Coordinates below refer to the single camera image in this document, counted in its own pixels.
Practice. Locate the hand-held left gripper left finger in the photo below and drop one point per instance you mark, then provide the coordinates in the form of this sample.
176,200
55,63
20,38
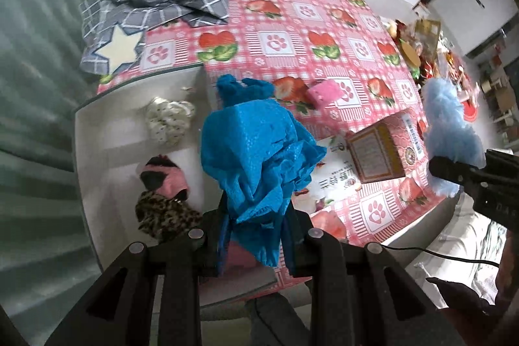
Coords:
222,248

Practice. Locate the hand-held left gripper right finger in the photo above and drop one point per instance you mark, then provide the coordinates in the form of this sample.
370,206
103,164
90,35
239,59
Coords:
294,248

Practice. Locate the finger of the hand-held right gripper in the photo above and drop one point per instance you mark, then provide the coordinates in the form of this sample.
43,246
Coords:
454,171

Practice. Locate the light blue fluffy cloth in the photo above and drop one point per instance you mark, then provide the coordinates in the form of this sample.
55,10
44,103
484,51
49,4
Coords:
450,127

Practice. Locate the leopard print scrunchie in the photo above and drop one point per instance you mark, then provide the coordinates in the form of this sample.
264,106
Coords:
166,214

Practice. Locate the pink knit sock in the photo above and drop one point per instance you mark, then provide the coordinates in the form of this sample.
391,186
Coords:
170,184

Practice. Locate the white dotted scrunchie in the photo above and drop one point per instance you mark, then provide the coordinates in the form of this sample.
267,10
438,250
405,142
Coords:
168,121

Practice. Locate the small pink cloth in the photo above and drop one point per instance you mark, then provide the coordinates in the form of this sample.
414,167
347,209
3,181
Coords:
324,94

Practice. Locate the white box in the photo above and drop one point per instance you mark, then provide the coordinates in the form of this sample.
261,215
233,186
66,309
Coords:
113,135

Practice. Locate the grey bedding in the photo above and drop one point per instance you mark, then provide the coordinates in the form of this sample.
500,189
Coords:
454,232

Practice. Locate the pink and gold cardboard box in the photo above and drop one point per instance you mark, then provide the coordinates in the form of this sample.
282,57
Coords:
381,151

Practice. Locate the white printed flat package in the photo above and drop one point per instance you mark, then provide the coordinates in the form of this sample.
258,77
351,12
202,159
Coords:
336,175

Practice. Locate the jar with yellow lid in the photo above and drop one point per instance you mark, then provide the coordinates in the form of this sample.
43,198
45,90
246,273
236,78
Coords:
409,51

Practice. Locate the strawberry printed tablecloth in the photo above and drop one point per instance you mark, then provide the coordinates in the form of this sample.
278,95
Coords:
292,13

